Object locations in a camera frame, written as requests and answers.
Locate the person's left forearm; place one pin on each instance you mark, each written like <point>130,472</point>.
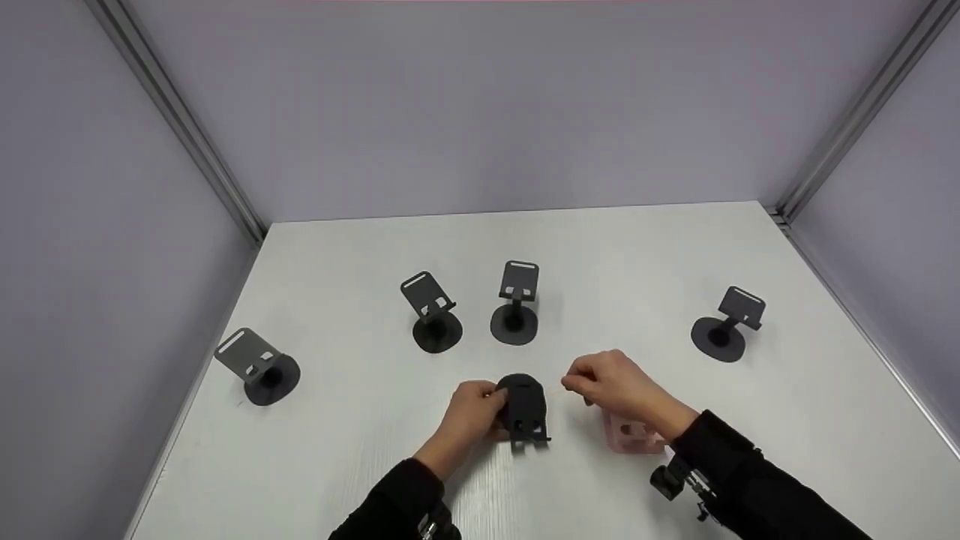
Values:
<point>390,504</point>

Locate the black phone stand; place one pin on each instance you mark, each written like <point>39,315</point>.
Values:
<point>259,365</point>
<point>516,304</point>
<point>523,409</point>
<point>433,315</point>
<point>727,324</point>

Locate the person's right fingers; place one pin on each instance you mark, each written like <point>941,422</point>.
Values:
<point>586,379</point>

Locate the black wrist band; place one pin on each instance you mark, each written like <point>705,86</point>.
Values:
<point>681,480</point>
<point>439,522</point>

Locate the person's left hand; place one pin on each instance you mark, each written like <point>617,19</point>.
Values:
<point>463,420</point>

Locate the person's right forearm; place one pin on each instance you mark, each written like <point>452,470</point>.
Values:
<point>757,486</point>

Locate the person's left thumb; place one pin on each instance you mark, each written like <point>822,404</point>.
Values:
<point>491,396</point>

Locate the person's left fingers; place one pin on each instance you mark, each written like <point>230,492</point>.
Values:
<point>501,434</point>

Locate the pink phone stand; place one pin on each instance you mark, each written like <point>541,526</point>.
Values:
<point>632,436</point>

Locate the person's right hand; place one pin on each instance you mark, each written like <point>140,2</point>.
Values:
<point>628,391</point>

